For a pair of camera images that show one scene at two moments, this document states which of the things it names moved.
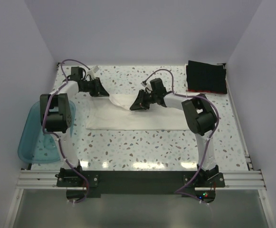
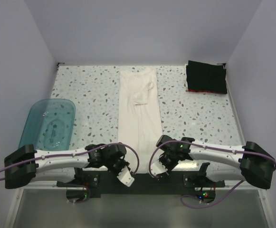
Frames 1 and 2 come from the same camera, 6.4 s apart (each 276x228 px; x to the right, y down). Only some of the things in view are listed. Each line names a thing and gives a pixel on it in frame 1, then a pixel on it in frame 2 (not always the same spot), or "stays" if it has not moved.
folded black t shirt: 206,77 stays
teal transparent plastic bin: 35,146 stays
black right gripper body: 148,99 to 168,160
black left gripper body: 90,86 to 115,166
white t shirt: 114,113 to 139,122
